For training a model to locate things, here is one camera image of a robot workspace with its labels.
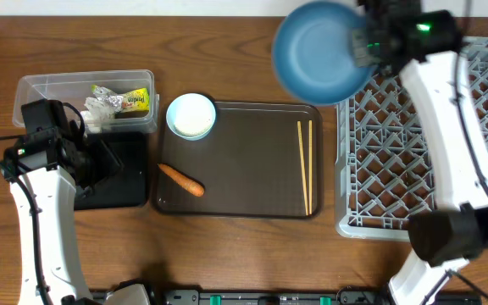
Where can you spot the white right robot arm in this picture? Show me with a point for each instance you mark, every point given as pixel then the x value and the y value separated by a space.
pixel 425 50

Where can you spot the black waste tray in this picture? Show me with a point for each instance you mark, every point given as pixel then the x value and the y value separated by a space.
pixel 128 188

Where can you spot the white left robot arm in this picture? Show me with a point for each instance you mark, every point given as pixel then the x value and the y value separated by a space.
pixel 45 168

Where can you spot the light blue rice bowl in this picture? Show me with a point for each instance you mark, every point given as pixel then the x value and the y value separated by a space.
pixel 191 116

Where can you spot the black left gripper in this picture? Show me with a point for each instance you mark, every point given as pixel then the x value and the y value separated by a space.
pixel 109 167

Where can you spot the white tissue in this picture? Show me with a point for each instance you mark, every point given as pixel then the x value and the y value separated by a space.
pixel 97 111

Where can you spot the dark blue plate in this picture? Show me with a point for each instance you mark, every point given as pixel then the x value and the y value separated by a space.
pixel 312 53

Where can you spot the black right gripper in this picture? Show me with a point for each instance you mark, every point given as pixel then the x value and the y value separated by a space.
pixel 363 55

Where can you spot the left wooden chopstick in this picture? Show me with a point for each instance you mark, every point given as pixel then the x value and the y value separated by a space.
pixel 302 166

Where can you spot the orange carrot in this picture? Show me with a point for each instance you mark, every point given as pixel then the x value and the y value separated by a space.
pixel 182 180

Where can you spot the yellow snack wrapper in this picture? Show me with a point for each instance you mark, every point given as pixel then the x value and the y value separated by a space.
pixel 136 100

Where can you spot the grey dishwasher rack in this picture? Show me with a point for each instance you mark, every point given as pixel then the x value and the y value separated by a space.
pixel 382 167

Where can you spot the brown serving tray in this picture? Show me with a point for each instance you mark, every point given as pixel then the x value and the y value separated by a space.
pixel 248 164

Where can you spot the clear plastic waste bin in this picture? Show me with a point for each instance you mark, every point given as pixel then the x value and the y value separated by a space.
pixel 75 88

